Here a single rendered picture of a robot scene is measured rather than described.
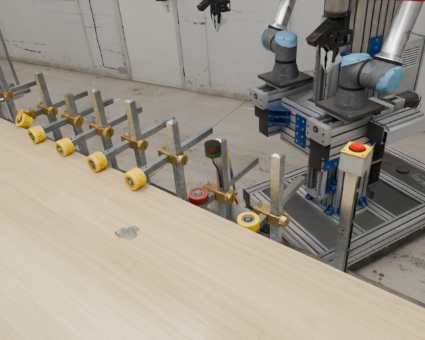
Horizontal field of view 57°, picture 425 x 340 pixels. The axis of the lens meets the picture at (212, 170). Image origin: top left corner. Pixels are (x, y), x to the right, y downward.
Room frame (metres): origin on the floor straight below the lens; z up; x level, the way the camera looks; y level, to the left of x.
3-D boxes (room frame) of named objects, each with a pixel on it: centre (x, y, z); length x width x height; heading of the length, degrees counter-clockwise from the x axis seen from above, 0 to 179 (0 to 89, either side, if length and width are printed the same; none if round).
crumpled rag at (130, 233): (1.05, 0.32, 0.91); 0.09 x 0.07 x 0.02; 74
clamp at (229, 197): (1.31, -0.02, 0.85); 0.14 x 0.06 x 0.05; 49
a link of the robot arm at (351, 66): (1.67, -0.67, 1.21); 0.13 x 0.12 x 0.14; 33
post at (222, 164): (1.30, -0.04, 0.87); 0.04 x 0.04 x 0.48; 49
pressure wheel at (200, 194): (1.25, 0.06, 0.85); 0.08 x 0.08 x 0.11
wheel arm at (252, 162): (1.39, -0.07, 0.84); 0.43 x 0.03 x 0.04; 139
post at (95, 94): (1.79, 0.53, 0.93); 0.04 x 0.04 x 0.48; 49
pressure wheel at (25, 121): (2.04, 1.03, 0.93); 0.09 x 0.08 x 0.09; 139
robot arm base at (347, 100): (1.67, -0.66, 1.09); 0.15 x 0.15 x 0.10
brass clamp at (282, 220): (1.15, -0.21, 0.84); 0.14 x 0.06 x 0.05; 49
